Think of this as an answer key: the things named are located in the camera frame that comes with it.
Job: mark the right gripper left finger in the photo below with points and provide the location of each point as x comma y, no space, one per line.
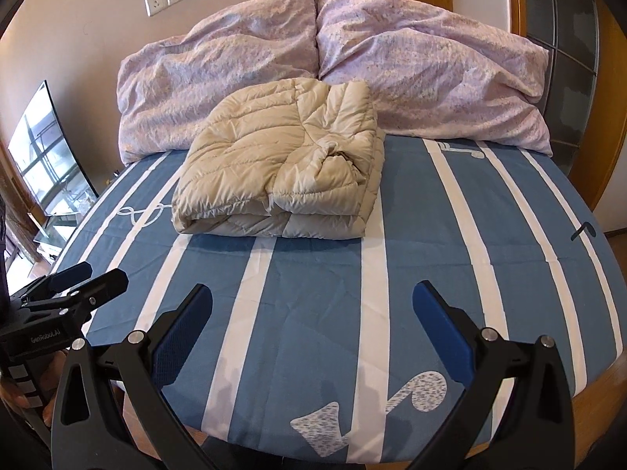
89,432

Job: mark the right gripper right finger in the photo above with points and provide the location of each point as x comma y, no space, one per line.
537,429

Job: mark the beige quilted down jacket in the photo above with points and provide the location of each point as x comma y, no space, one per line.
295,158

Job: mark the blue white striped bedsheet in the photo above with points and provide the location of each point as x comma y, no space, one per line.
313,349

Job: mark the left lilac floral pillow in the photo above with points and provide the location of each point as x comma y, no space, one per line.
167,89

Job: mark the lilac floral pillow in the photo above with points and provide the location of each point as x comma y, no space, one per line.
436,74
167,89

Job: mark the right lilac floral pillow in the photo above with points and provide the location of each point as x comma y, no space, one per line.
436,74

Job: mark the dark glass panel door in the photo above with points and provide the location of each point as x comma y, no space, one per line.
568,30

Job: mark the wall mounted flat television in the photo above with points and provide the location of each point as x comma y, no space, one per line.
45,159

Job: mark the white wall power socket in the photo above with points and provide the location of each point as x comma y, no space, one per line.
154,7

